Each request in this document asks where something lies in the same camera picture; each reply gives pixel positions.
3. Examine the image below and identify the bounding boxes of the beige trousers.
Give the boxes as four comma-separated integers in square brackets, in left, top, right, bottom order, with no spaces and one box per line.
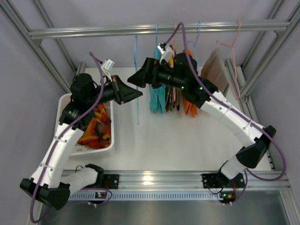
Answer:
[201,47,229,94]

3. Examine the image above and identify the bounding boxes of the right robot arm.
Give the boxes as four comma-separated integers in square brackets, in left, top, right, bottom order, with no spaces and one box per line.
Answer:
[127,53,276,181]

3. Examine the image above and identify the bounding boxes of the green yellow camouflage trousers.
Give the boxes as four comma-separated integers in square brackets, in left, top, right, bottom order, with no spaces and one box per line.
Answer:
[165,56,181,113]

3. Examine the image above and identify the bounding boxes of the blue wire hanger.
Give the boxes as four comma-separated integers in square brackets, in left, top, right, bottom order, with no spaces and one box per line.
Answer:
[155,23,158,51]
[187,21,202,56]
[134,35,140,125]

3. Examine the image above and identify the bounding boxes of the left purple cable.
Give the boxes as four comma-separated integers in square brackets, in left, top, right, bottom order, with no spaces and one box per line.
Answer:
[30,51,113,223]

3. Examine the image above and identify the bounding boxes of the white plastic basket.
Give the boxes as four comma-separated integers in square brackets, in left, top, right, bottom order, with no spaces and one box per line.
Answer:
[54,93,114,157]

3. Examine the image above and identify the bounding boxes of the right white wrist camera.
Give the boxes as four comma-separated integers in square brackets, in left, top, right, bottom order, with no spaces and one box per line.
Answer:
[157,43,173,63]

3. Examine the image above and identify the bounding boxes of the aluminium hanging rail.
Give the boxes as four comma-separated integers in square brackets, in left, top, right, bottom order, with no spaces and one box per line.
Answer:
[28,19,291,40]

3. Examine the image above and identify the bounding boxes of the teal trousers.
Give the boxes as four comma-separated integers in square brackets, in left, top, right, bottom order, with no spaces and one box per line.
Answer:
[149,45,166,114]

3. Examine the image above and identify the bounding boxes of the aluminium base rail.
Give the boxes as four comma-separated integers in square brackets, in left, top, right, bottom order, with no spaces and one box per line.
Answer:
[62,170,291,192]

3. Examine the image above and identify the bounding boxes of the orange camouflage trousers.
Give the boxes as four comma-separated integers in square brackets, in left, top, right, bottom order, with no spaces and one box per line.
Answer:
[77,104,112,150]

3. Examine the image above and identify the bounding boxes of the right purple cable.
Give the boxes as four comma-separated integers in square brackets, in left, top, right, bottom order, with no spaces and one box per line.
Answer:
[165,22,287,207]

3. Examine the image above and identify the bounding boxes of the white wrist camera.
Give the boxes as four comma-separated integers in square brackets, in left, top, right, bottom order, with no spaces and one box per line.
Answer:
[157,43,173,63]
[101,59,114,81]

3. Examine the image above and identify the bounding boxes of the white slotted cable duct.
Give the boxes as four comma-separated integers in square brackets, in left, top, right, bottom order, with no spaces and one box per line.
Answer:
[69,190,223,201]

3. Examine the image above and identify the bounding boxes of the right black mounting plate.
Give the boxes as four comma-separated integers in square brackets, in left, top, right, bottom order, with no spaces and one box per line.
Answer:
[202,172,226,189]

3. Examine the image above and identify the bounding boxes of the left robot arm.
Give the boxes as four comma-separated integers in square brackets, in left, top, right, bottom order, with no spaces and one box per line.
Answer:
[20,73,142,210]

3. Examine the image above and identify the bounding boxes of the purple cable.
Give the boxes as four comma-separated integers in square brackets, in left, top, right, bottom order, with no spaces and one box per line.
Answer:
[30,51,113,223]
[165,22,287,207]

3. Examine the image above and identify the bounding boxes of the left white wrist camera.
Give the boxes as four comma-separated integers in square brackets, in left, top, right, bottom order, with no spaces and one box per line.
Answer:
[101,59,114,81]

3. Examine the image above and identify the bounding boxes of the black mounting plate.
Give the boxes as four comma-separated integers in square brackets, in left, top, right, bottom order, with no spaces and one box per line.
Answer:
[202,172,226,189]
[100,174,120,189]

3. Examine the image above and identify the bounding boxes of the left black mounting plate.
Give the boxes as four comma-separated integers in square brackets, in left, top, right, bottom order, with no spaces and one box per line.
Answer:
[100,174,120,189]

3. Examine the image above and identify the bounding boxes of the pink wire hanger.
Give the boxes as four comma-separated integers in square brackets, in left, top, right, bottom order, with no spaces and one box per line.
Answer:
[172,22,177,102]
[216,19,241,100]

